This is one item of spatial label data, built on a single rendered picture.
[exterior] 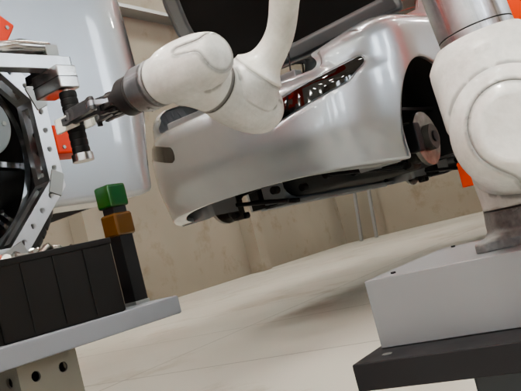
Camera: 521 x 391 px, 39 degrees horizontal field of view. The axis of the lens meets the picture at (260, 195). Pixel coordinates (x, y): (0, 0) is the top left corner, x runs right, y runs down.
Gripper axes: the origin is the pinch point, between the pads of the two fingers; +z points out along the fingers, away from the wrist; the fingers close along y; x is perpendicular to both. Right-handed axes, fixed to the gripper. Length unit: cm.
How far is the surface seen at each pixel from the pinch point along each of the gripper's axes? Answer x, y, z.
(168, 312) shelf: -40, -14, -28
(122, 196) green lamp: -19.4, -11.6, -21.8
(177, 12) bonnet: 136, 285, 213
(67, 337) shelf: -39, -33, -28
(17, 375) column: -42, -40, -25
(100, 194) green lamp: -18.2, -14.2, -19.6
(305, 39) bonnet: 90, 321, 140
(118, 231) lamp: -25.2, -14.1, -21.7
